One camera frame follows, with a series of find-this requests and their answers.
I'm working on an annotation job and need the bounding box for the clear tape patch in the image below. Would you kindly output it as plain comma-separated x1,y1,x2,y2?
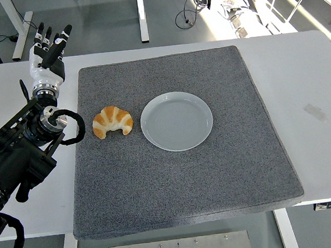
302,102,329,125

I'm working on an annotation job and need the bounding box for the thin black floor cable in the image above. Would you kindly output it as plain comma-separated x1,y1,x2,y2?
0,18,41,44

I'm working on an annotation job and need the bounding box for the round light grey plate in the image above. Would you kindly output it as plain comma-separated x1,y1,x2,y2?
138,88,217,155

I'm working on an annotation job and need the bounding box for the croissant bread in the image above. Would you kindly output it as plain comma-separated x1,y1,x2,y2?
90,103,135,141

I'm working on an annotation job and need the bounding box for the grey felt mat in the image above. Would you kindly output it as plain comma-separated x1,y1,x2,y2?
57,40,307,242

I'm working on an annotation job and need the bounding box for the white desk leg narrow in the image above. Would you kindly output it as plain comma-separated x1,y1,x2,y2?
135,0,151,43

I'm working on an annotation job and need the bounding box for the black floor cable with plug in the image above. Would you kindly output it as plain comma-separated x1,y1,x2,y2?
173,0,213,30

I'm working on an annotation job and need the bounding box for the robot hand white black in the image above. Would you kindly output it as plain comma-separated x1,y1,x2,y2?
25,19,79,93

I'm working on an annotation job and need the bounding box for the white desk leg with foot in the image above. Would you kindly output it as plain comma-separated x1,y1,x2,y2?
0,0,39,62

